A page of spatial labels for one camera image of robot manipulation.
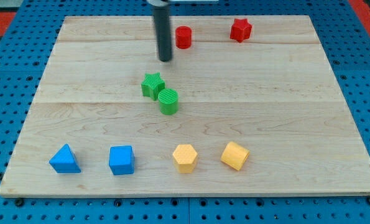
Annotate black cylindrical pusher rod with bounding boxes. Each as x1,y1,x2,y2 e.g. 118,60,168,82
152,0,172,62

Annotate red cylinder block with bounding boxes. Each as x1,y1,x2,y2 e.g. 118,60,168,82
175,26,192,49

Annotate green star block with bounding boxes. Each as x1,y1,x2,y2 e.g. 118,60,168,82
141,72,165,101

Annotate red star block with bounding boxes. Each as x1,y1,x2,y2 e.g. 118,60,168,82
229,18,252,42

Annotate green cylinder block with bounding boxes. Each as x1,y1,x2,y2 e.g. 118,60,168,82
158,88,178,115

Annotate wooden board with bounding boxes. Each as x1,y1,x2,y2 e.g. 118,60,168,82
0,16,370,198

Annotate yellow hexagon block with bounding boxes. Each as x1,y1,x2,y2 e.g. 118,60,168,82
172,144,198,174

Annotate blue cube block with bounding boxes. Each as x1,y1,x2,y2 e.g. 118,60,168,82
108,146,135,175

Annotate yellow cylinder block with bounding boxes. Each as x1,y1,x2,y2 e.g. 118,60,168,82
220,141,250,171

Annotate blue triangle block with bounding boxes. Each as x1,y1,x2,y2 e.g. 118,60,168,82
49,144,81,174

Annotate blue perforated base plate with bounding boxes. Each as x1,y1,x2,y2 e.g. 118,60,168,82
0,1,370,223

